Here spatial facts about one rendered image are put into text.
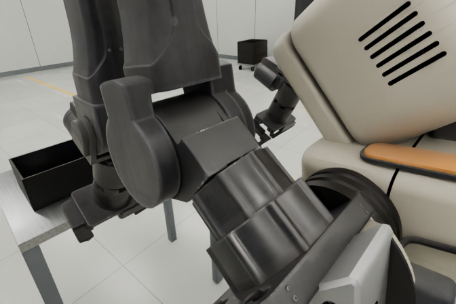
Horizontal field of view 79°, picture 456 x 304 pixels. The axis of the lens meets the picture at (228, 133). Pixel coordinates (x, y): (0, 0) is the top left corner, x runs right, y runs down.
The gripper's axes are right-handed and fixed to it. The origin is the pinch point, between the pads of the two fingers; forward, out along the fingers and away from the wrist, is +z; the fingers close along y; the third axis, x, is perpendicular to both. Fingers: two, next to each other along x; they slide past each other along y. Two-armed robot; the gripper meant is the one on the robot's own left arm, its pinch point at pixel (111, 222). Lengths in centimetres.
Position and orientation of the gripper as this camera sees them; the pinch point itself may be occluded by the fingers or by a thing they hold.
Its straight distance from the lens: 55.6
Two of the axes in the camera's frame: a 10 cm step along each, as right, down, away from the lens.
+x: 6.5, 6.6, -3.9
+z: -3.0, 6.9, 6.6
